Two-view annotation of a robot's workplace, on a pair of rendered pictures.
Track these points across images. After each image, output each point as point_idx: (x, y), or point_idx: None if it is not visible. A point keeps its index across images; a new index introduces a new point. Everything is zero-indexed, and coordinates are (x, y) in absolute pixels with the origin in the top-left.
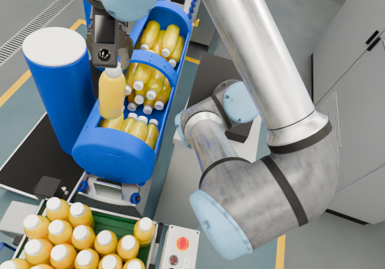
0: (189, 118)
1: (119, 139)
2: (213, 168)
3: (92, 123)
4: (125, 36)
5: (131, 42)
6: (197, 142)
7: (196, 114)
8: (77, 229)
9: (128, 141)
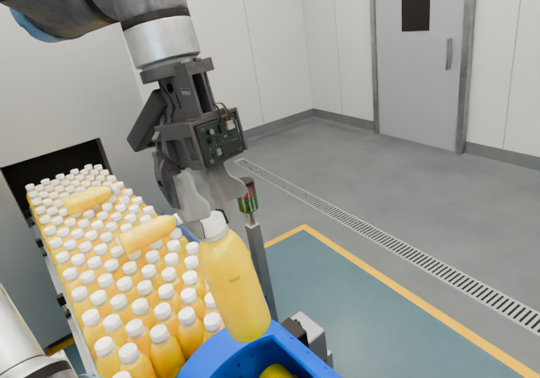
0: (57, 360)
1: (215, 347)
2: None
3: (288, 340)
4: (156, 147)
5: (155, 166)
6: (6, 295)
7: (38, 365)
8: (190, 311)
9: (204, 361)
